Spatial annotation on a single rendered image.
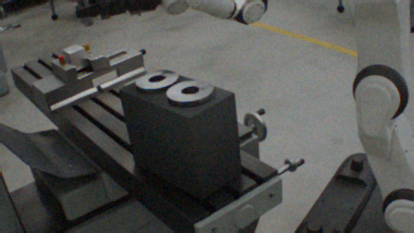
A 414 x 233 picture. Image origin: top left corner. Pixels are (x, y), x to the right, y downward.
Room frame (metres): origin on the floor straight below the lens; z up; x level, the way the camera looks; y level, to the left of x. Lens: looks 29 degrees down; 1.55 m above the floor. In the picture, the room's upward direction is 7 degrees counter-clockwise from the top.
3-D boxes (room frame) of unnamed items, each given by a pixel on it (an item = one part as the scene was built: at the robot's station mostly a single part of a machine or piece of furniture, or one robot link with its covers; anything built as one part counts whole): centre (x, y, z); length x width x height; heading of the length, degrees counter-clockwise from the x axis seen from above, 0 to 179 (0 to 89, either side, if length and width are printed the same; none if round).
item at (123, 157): (1.27, 0.30, 0.90); 1.24 x 0.23 x 0.08; 35
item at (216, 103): (0.89, 0.06, 1.04); 0.22 x 0.12 x 0.20; 42
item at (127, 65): (1.39, 0.35, 0.99); 0.35 x 0.15 x 0.11; 126
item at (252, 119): (1.52, -0.14, 0.64); 0.16 x 0.12 x 0.12; 125
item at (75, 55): (1.38, 0.37, 1.05); 0.06 x 0.05 x 0.06; 36
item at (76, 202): (1.23, 0.27, 0.80); 0.50 x 0.35 x 0.12; 125
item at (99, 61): (1.41, 0.33, 1.03); 0.12 x 0.06 x 0.04; 36
